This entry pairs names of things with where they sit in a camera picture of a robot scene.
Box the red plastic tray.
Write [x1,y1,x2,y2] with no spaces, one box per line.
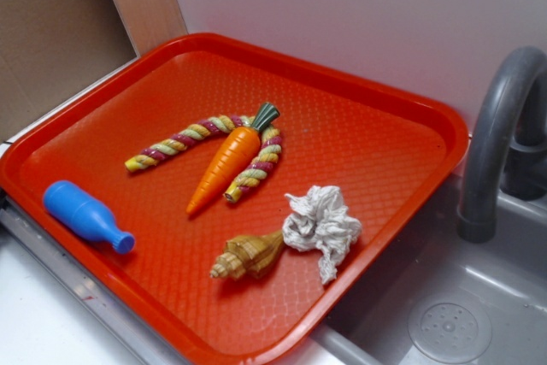
[1,34,468,364]

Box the multicolour twisted rope toy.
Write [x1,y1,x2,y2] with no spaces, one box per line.
[125,115,282,196]

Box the orange toy carrot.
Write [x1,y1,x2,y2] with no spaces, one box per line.
[185,103,280,215]

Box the brown cardboard panel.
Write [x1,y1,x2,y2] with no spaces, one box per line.
[1,0,135,140]

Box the grey toy sink basin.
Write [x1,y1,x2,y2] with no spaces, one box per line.
[311,172,547,365]

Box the grey toy faucet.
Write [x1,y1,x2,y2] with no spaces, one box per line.
[457,46,546,243]

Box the brown spiral sea shell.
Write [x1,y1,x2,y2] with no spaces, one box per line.
[209,230,285,280]

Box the crumpled white cloth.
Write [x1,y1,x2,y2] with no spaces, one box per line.
[282,185,362,286]

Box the blue plastic toy bottle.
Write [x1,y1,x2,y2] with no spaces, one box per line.
[43,180,136,255]

